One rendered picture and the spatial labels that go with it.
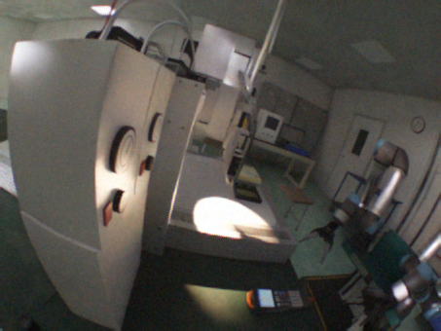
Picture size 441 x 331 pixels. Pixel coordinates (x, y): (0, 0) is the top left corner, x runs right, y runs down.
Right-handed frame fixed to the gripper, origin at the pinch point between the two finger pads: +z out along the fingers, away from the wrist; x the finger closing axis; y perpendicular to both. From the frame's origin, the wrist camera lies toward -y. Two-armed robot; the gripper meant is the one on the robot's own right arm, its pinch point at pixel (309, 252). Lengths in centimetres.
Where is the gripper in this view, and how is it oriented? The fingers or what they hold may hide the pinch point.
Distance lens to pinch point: 95.4
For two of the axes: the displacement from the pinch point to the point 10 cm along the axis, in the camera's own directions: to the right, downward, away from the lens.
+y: 5.9, 4.0, 7.0
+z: -6.3, 7.7, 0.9
